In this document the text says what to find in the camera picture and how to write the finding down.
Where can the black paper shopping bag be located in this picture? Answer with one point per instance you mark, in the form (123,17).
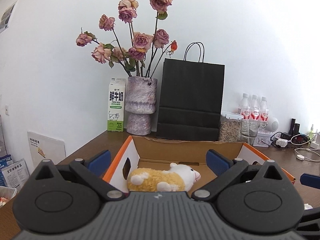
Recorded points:
(191,99)

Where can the clear drinking glass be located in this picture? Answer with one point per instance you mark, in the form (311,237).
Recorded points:
(249,131)

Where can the purple ceramic vase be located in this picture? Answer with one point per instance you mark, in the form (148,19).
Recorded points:
(140,104)

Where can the white decorated tin box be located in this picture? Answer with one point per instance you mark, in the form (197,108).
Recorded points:
(263,139)

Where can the white power adapter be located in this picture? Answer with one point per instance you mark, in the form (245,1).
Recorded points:
(281,142)

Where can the white wall poster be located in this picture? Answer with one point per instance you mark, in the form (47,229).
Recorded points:
(7,16)

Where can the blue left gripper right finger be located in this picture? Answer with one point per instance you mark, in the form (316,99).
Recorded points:
(217,162)

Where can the dried pink rose bouquet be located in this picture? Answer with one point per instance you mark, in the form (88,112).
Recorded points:
(145,51)

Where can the white charging cable puck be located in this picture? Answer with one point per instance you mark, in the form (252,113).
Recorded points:
(303,158)

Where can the white round speaker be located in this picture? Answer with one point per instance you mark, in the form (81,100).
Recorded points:
(272,124)

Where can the left red label water bottle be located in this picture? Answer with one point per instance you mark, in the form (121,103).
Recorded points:
(244,107)

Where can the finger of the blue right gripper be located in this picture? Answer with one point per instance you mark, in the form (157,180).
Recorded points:
(310,180)

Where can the yellow white plush sheep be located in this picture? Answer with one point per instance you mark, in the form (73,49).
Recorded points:
(179,177)

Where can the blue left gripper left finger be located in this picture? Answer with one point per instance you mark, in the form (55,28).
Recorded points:
(99,163)

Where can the white tissue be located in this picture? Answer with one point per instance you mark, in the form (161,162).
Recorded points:
(307,207)

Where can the red label water bottle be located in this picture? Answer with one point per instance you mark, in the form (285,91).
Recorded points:
(255,108)
(244,107)
(264,110)

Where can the clear jar with seeds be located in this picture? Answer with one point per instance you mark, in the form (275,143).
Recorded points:
(229,127)

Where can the red cardboard pumpkin box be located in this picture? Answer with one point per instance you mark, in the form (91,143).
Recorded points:
(143,152)

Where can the middle red label water bottle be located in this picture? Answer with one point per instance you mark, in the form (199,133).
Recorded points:
(255,108)

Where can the black upright device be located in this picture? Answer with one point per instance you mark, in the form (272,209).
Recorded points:
(294,127)

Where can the right red label water bottle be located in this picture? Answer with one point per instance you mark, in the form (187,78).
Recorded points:
(264,110)

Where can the white green milk carton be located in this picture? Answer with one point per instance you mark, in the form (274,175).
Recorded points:
(116,100)

